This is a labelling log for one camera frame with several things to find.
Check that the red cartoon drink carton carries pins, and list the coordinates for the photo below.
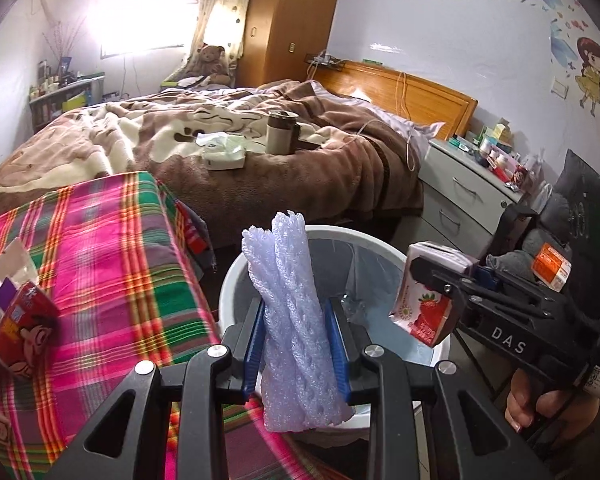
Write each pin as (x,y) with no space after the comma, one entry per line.
(25,330)

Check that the dark patterned cushion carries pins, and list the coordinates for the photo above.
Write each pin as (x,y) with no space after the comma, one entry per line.
(580,195)

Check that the pink green plaid tablecloth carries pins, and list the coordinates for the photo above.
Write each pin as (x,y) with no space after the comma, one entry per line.
(105,270)

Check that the black chair with clothes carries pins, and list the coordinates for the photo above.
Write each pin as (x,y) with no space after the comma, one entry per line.
(510,262)

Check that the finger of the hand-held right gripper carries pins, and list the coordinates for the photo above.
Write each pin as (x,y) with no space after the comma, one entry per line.
(487,277)
(430,275)

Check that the wooden wardrobe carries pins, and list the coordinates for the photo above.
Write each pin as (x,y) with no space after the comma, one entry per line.
(285,25)

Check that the yellow box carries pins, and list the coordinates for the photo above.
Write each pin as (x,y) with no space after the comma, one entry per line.
(502,130)

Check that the orange label box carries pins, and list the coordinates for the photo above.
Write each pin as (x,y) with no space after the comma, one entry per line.
(552,265)

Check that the bright window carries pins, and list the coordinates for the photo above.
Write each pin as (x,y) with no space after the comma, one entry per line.
(140,20)

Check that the cluttered low shelf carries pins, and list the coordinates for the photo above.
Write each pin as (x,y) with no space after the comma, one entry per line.
(55,105)

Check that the grey nightstand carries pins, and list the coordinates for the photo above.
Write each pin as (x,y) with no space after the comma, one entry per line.
(460,195)

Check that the black bag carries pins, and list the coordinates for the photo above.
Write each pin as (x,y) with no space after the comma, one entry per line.
(515,220)

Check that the bed with brown blanket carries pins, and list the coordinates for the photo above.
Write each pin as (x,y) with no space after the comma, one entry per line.
(305,180)

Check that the clear bin liner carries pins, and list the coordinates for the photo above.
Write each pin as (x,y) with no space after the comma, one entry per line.
(375,270)

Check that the person's right hand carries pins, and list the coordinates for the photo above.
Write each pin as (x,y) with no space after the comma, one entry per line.
(519,400)

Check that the red grey checked cloth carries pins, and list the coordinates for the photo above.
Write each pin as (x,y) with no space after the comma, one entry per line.
(197,240)

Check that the dried branches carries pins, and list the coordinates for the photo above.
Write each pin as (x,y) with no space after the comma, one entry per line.
(62,45)

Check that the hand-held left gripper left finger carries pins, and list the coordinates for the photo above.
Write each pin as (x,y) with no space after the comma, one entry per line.
(254,355)

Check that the white plastic bin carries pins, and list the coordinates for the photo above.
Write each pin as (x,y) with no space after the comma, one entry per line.
(232,285)

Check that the black wallet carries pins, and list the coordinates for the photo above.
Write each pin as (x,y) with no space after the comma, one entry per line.
(307,146)

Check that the beige thermos cup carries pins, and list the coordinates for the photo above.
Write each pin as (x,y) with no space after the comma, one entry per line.
(279,135)

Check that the lilac pillow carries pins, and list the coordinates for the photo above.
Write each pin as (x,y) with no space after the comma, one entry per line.
(420,127)

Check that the wooden bed headboard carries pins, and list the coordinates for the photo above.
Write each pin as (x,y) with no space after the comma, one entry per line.
(430,100)

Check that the strawberry milk carton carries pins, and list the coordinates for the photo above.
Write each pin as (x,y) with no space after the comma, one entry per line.
(420,305)

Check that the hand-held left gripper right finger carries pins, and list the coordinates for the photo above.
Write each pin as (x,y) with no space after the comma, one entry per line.
(337,355)

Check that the white wall socket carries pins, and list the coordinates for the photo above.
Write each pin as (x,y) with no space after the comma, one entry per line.
(560,88)

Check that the brown teddy bear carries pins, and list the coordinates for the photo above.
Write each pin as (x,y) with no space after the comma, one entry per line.
(210,60)

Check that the girl wall sticker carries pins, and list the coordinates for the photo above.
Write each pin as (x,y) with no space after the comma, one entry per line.
(592,75)

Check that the headboard shelf with chargers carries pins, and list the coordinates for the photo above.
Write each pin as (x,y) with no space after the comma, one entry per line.
(325,60)

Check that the red cartoon can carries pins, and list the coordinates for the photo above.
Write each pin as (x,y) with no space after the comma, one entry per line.
(521,175)

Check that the white tissue pack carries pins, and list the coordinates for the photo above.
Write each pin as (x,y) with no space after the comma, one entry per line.
(225,155)

